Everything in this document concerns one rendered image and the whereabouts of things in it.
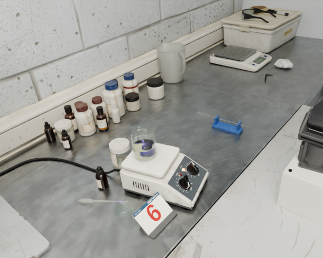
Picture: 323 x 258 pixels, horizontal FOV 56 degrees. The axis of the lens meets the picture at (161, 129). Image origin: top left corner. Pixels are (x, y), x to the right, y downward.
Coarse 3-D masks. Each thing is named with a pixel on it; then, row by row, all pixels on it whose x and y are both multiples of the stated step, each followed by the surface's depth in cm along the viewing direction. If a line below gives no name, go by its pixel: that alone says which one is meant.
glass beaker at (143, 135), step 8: (136, 128) 78; (144, 128) 79; (152, 128) 77; (136, 136) 79; (144, 136) 73; (152, 136) 75; (136, 144) 75; (144, 144) 74; (152, 144) 76; (136, 152) 76; (144, 152) 75; (152, 152) 77; (144, 160) 77
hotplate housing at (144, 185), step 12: (180, 156) 81; (204, 168) 82; (132, 180) 77; (144, 180) 75; (156, 180) 74; (168, 180) 74; (204, 180) 79; (144, 192) 78; (168, 192) 74; (180, 204) 74; (192, 204) 73
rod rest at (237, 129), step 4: (216, 120) 103; (212, 124) 104; (216, 124) 104; (220, 124) 104; (224, 124) 103; (228, 124) 103; (236, 124) 98; (220, 128) 102; (224, 128) 102; (228, 128) 101; (232, 128) 101; (236, 128) 99; (240, 128) 101; (232, 132) 100; (236, 132) 99; (240, 132) 100
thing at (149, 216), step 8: (160, 200) 74; (144, 208) 71; (152, 208) 72; (160, 208) 73; (168, 208) 74; (136, 216) 69; (144, 216) 70; (152, 216) 71; (160, 216) 72; (144, 224) 69; (152, 224) 70
